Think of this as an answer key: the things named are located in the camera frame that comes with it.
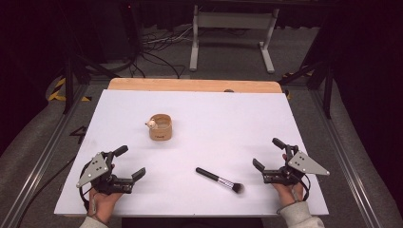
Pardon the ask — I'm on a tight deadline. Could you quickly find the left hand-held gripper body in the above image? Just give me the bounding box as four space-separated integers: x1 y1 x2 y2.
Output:
75 151 134 196

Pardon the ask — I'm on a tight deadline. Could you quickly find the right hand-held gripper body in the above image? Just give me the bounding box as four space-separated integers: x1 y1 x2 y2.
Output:
262 145 331 186

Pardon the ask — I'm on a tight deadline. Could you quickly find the black makeup brush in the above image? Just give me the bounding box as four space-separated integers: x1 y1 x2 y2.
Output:
195 166 245 195

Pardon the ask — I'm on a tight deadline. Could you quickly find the wooden cup with small figurine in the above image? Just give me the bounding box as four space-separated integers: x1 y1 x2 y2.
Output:
144 113 173 142

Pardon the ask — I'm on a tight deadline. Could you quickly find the person's right hand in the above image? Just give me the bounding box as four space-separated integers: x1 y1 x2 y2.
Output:
272 181 305 207

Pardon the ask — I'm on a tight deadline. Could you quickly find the person's left hand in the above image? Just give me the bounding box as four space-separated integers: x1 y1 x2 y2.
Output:
88 189 123 222

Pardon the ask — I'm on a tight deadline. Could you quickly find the black tape floor mark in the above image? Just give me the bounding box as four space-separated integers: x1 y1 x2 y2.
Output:
69 125 88 145

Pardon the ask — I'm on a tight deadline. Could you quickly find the white table mat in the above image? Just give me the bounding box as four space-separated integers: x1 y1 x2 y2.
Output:
53 88 330 218

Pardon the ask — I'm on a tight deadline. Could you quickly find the black tripod stand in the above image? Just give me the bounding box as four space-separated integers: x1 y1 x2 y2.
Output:
61 51 122 116
278 58 335 120

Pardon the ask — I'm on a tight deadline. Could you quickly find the yellow black floor tape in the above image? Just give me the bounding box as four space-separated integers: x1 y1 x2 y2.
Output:
47 77 93 103

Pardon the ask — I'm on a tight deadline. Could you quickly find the white metal stand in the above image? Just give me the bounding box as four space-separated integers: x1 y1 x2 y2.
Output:
188 4 280 75

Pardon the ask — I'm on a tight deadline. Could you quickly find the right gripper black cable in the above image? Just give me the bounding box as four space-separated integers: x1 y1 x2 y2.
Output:
297 173 313 202

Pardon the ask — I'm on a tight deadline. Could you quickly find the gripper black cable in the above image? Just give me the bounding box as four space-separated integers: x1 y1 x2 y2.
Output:
14 154 93 228
297 173 313 202

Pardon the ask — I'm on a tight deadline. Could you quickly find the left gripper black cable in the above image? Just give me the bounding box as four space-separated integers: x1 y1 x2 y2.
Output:
14 154 93 228

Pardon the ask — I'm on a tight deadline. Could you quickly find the aluminium floor rail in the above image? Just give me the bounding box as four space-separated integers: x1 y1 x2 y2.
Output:
0 84 90 228
307 89 383 228

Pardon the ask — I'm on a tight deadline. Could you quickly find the bundle of floor cables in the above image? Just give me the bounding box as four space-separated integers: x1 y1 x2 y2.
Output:
129 24 194 80

